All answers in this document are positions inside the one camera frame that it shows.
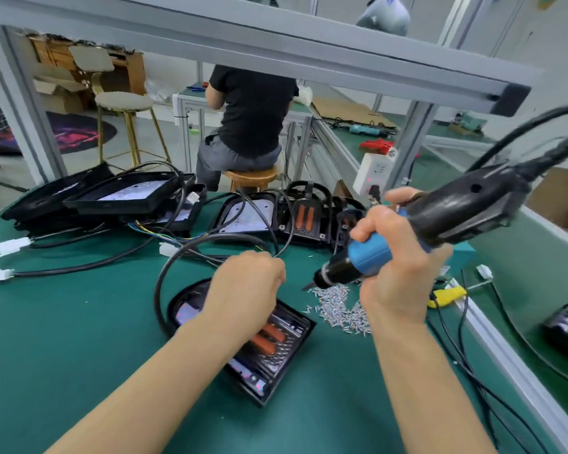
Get person's right hand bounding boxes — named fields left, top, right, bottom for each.
left=349, top=187, right=454, bottom=324

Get person's left hand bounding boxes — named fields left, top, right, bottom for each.
left=199, top=250, right=288, bottom=348

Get black cover orange strips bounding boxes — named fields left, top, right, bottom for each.
left=334, top=201, right=369, bottom=253
left=246, top=321, right=291, bottom=362
left=287, top=180, right=335, bottom=245

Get heap of small silver screws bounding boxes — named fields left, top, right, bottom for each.
left=305, top=283, right=373, bottom=337

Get blue black electric screwdriver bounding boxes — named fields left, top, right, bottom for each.
left=307, top=125, right=568, bottom=291

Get stack of unassembled lamp housings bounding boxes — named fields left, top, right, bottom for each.
left=0, top=162, right=283, bottom=284

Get person's left forearm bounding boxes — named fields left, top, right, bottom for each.
left=47, top=321, right=242, bottom=454

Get person's right forearm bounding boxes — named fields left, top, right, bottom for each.
left=369, top=307, right=498, bottom=454

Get yellow plug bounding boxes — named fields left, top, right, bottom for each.
left=430, top=284, right=469, bottom=309

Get teal power supply box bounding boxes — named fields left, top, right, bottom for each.
left=443, top=239, right=478, bottom=276

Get white power strip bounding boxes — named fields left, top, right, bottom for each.
left=353, top=151, right=397, bottom=197

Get round brown wooden stool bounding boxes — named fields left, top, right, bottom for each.
left=223, top=168, right=280, bottom=193

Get red tool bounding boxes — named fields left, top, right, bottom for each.
left=358, top=137, right=397, bottom=156

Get green workbench white legs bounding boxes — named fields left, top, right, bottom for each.
left=424, top=120, right=501, bottom=176

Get teal hand tool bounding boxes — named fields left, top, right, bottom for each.
left=347, top=124, right=391, bottom=139

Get brown cardboard box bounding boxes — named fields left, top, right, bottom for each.
left=528, top=166, right=568, bottom=230

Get small green workbench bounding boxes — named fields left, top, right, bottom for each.
left=173, top=88, right=316, bottom=185

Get round beige stool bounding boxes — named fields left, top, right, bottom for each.
left=95, top=91, right=174, bottom=168

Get colourful round rug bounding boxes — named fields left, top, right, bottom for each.
left=0, top=110, right=119, bottom=156

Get brown wooden cabinet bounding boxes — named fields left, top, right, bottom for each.
left=27, top=35, right=146, bottom=96

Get white handheld device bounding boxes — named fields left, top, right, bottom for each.
left=356, top=0, right=412, bottom=37

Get open brown cardboard carton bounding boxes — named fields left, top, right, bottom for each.
left=33, top=73, right=88, bottom=115

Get aluminium shelf frame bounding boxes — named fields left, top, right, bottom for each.
left=0, top=0, right=545, bottom=190

